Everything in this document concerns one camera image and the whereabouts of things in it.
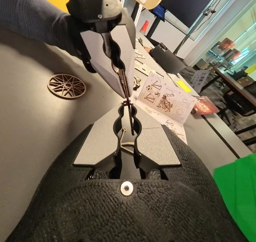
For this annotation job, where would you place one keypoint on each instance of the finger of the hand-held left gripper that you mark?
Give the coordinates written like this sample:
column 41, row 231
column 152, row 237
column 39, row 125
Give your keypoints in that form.
column 127, row 51
column 96, row 51

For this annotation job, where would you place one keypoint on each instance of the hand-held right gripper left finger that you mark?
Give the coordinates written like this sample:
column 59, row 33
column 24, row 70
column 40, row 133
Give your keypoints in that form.
column 96, row 145

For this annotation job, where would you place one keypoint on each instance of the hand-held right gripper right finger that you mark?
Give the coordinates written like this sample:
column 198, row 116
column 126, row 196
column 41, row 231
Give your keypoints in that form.
column 160, row 145

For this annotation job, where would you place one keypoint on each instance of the wooden fork frame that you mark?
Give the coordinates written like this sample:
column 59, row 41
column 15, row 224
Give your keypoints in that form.
column 128, row 143

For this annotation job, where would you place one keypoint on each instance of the wooden spoked wheel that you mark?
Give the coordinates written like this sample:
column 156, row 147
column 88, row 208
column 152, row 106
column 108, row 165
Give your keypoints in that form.
column 67, row 97

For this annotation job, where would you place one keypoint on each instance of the person's left forearm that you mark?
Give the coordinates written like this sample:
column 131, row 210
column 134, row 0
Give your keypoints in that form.
column 30, row 15

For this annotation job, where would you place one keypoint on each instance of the laser-cut wooden sheet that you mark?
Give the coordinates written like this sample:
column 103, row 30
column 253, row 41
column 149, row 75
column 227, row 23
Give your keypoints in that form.
column 140, row 54
column 148, row 69

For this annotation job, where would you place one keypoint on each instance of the red cup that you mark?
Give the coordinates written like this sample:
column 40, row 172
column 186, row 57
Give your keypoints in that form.
column 145, row 26

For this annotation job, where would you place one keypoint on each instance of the black box on table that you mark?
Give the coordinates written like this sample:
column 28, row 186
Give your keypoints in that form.
column 170, row 61

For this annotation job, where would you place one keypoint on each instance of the white instruction booklet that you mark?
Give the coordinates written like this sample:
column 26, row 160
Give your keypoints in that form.
column 170, row 97

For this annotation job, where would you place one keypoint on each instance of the small blue screen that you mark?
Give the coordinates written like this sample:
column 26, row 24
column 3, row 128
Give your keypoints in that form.
column 160, row 11

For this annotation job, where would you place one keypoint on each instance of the dark red kit box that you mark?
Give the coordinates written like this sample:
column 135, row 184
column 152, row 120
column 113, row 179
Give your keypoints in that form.
column 204, row 105

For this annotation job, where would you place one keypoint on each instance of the yellow sticky note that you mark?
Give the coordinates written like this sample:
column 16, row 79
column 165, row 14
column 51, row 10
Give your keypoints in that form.
column 183, row 85

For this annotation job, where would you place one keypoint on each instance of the white printed leaflet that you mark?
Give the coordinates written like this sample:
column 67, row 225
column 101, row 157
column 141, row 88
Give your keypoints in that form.
column 200, row 79

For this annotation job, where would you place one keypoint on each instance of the large dark screen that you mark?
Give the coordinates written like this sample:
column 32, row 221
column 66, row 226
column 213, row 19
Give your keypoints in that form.
column 190, row 3

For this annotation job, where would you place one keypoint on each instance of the green box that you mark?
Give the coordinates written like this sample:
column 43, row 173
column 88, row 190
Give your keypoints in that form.
column 236, row 186

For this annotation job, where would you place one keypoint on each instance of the brown table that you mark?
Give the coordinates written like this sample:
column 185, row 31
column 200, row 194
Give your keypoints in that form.
column 236, row 85

